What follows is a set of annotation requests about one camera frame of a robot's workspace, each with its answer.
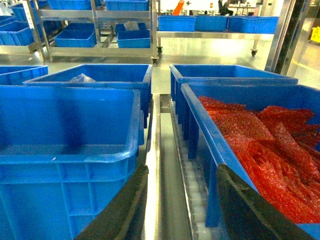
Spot large blue plastic crate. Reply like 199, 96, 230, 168
0, 85, 144, 240

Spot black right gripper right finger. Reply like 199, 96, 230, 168
216, 164, 314, 240

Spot blue crate with plastic bag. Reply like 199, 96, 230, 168
22, 64, 153, 128

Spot blue crate far left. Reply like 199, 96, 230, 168
0, 65, 49, 86

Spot red bubble wrap sheets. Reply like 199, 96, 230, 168
199, 96, 320, 224

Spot clear plastic bag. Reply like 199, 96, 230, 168
69, 73, 96, 83

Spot steel rack cart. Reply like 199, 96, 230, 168
22, 0, 159, 66

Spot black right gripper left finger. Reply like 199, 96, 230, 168
76, 165, 149, 240

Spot stainless steel shelf frame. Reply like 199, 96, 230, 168
140, 93, 228, 240

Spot blue crate on rack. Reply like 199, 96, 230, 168
54, 22, 97, 48
115, 22, 151, 49

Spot blue crate with red wrap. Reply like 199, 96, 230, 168
181, 83, 320, 240

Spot empty blue crate behind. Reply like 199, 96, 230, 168
169, 64, 298, 140

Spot seated person in black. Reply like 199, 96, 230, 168
218, 0, 234, 16

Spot blue crate on trolley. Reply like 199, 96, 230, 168
194, 15, 229, 32
158, 15, 196, 32
228, 16, 279, 34

